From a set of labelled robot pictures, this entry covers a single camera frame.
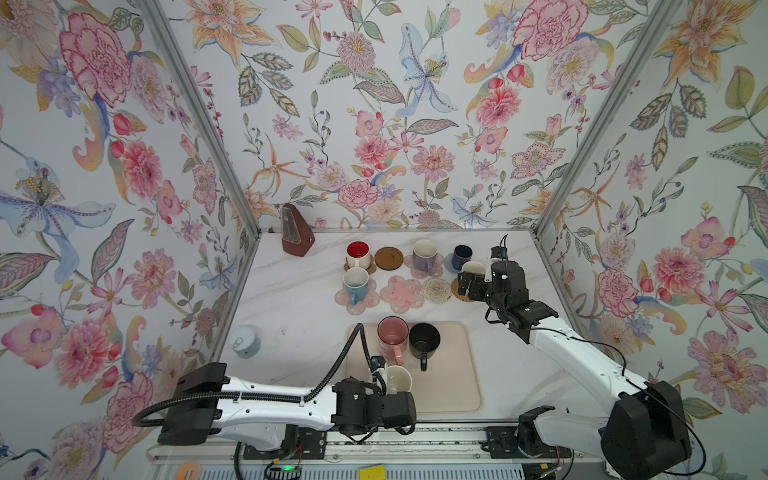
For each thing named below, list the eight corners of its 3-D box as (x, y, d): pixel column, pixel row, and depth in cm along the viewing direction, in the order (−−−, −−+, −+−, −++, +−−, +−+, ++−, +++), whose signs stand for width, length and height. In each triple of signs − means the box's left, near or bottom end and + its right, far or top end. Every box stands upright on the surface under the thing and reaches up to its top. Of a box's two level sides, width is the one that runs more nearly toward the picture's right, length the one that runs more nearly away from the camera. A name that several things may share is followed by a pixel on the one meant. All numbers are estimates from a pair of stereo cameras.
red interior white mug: (347, 274, 109) (345, 260, 104) (349, 254, 116) (347, 240, 110) (370, 274, 109) (369, 260, 104) (370, 254, 116) (370, 240, 110)
